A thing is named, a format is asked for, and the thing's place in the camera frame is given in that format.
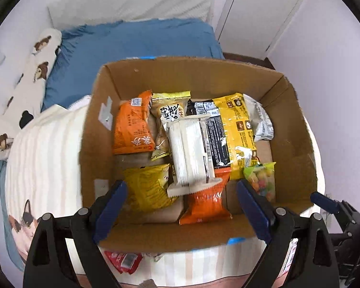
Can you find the white textured headboard pillow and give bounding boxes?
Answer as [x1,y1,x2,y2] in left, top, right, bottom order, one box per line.
[48,0,213,30]

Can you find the white door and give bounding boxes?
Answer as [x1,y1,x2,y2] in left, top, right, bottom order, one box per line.
[218,0,301,59]

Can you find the cardboard box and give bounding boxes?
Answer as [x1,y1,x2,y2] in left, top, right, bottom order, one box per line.
[78,56,319,254]

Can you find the orange puffed snack bag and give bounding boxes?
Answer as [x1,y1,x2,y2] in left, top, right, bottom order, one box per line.
[179,167,232,225]

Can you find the orange snack packet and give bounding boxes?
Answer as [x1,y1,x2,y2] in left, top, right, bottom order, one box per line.
[113,90,155,155]

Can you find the wall socket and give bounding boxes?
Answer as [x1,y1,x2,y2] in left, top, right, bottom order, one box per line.
[0,52,6,65]

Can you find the colourful gumball bag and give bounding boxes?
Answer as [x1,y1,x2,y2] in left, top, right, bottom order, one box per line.
[243,162,276,202]

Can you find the yellow biscuit snack bag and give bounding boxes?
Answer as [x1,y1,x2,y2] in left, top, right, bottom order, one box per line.
[151,91,191,161]

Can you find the black silver snack packet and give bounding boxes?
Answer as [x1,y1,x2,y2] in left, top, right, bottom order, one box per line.
[186,100,231,168]

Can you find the white silver snack packet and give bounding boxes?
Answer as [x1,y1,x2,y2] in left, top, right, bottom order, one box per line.
[243,94,274,142]

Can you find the bear print long pillow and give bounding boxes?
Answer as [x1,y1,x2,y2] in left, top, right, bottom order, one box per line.
[0,28,62,160]

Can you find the yellow noodle packet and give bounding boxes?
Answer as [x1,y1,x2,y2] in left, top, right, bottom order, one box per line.
[213,93,259,180]

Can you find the blue bed sheet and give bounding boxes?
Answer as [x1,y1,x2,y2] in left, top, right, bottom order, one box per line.
[42,18,224,110]

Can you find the white nitz snack packet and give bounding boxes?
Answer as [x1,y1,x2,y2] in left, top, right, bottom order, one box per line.
[166,114,222,197]

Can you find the small white candy packet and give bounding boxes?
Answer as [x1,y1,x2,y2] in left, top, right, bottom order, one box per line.
[143,253,164,262]

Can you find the red white noodle packet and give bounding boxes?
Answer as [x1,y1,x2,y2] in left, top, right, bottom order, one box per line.
[279,238,299,276]

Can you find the yellow crisp bag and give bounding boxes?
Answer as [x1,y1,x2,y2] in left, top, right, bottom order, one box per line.
[121,164,178,216]

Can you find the red triangular snack packet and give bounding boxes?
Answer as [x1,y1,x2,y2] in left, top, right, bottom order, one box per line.
[104,251,143,275]

